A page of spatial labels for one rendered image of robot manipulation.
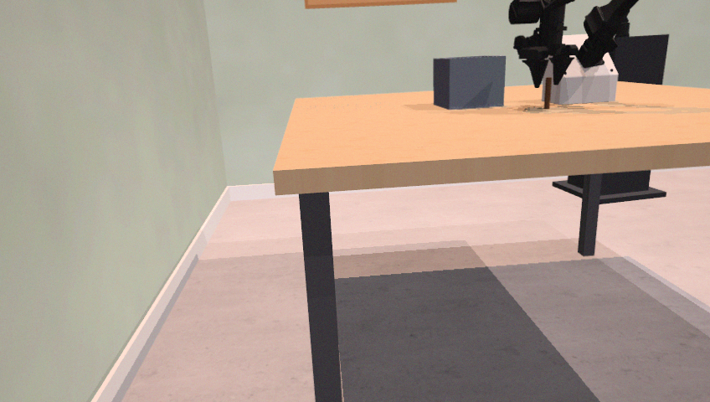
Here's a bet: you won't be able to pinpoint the brown wooden peg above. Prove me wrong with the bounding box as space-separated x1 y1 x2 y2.
544 77 552 109

